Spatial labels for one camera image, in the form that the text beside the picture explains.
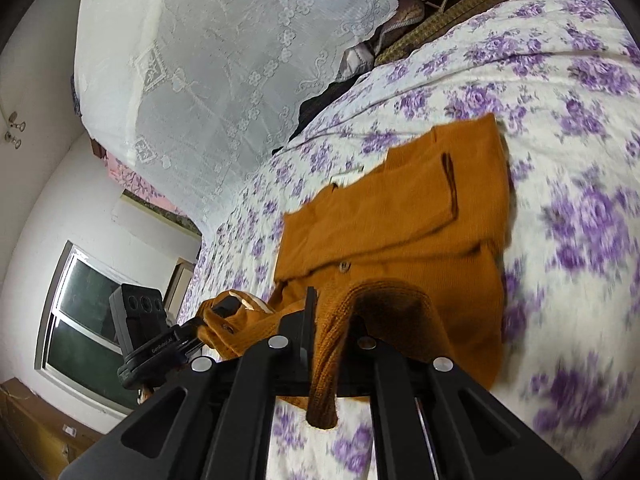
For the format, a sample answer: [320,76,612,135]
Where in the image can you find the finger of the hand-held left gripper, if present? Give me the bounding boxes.
[197,296,241,344]

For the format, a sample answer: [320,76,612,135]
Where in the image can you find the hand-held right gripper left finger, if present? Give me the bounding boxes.
[62,287,319,480]

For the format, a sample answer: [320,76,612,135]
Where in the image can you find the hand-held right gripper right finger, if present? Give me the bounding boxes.
[345,321,584,480]

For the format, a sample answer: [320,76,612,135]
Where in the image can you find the orange knit cat sweater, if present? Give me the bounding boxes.
[197,112,512,431]

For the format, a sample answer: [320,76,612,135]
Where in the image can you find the wooden cabinet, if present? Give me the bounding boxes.
[164,257,199,322]

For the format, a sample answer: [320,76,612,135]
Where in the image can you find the glass window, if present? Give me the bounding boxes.
[34,240,177,419]

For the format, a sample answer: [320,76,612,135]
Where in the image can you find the cardboard box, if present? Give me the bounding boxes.
[0,377,107,480]

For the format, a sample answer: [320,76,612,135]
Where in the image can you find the pink floral cloth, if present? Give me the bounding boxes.
[102,152,202,233]

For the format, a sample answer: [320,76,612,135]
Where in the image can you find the white lace cloth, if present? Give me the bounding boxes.
[72,0,446,233]

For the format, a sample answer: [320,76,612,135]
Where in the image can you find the grey white folded garment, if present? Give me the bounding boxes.
[337,40,381,81]

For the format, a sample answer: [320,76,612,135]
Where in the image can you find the purple floral bed sheet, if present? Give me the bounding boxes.
[180,0,640,480]

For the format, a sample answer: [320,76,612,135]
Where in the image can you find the metal wall hooks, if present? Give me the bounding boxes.
[2,110,29,152]

